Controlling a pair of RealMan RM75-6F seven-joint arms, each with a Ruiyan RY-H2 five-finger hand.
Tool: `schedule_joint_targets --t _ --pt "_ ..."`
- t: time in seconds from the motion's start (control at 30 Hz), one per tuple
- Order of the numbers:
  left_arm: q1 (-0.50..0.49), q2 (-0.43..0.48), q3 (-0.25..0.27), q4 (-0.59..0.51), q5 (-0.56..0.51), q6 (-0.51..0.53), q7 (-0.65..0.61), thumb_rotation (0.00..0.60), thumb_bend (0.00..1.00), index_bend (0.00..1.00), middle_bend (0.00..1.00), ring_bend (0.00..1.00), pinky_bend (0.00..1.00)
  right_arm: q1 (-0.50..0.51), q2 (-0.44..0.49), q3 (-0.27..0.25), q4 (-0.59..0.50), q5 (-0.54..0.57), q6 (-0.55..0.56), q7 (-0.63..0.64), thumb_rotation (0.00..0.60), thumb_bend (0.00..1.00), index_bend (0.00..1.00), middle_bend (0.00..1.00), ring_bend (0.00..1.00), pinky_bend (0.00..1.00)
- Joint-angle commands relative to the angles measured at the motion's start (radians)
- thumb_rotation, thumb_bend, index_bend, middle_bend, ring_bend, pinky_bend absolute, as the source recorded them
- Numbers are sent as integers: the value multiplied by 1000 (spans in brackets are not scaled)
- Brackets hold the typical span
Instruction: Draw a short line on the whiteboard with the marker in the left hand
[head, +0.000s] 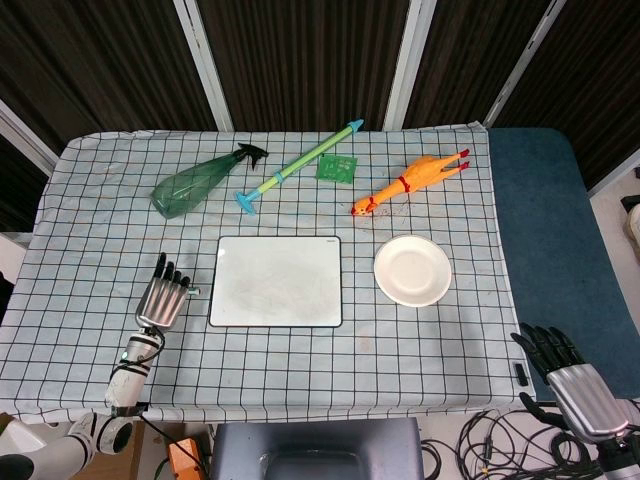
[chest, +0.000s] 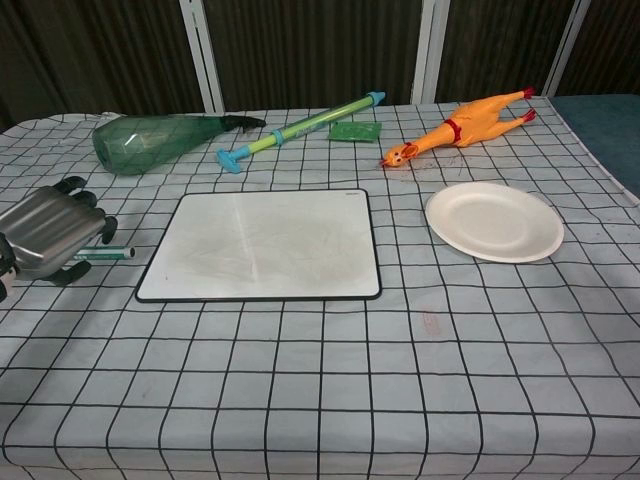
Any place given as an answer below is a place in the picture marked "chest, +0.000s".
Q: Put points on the green circuit board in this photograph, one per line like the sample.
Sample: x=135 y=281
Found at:
x=354 y=131

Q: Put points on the green blue water pump toy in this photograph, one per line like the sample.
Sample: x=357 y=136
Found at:
x=300 y=131

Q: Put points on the white paper plate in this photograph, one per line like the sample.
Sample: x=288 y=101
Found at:
x=494 y=221

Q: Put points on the green marker pen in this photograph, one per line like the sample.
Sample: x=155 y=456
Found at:
x=109 y=253

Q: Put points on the white black grid tablecloth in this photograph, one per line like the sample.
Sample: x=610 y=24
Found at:
x=320 y=360

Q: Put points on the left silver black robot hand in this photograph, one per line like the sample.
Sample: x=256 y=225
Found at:
x=47 y=225

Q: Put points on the white dry-erase board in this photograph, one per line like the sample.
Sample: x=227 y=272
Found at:
x=260 y=245

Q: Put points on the orange rubber chicken toy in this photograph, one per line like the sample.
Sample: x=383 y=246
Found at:
x=460 y=131

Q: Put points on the green plastic spray bottle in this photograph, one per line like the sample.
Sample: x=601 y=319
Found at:
x=150 y=140

